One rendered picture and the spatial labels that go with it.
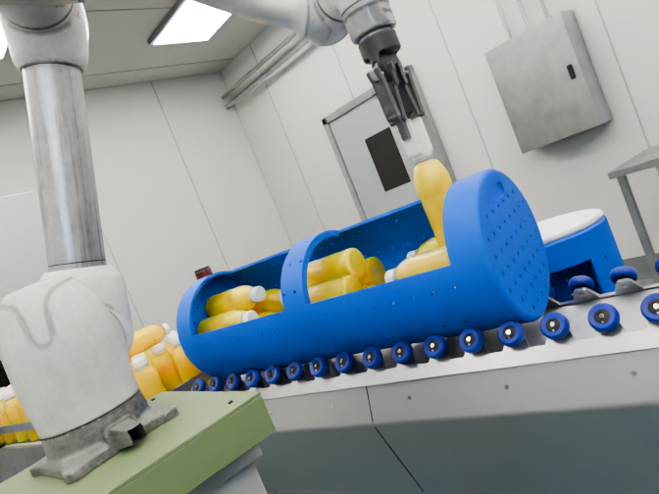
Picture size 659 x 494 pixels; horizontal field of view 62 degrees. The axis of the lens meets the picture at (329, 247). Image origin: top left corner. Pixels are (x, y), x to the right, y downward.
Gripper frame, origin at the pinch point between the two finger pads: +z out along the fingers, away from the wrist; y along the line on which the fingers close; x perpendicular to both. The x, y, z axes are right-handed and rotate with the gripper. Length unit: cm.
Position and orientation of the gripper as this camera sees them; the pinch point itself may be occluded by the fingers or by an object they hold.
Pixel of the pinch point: (415, 138)
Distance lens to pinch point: 107.0
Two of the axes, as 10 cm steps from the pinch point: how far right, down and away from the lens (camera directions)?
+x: -7.4, 2.6, 6.3
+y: 5.6, -2.7, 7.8
